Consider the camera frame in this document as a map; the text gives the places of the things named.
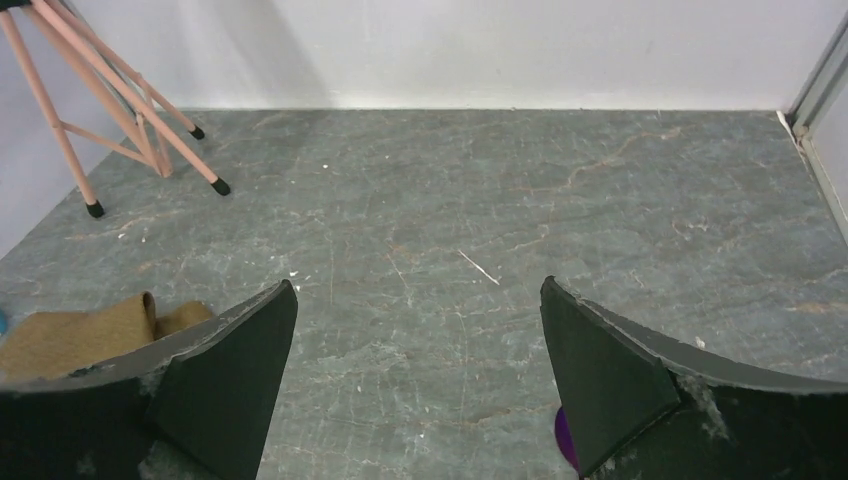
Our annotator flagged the pink music stand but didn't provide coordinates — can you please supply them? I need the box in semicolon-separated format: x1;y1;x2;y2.
1;0;231;219

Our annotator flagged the aluminium frame rail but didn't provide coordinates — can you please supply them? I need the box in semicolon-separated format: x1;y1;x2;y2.
777;14;847;242

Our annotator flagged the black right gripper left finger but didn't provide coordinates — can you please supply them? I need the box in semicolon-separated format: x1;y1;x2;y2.
1;280;298;479

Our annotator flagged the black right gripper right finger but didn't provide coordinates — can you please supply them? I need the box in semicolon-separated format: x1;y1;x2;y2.
540;277;847;479

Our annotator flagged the purple spoon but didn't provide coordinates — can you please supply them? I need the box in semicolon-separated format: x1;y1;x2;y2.
554;407;579;472

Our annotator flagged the brown cloth napkin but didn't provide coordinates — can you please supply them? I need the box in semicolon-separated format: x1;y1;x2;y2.
1;292;213;382

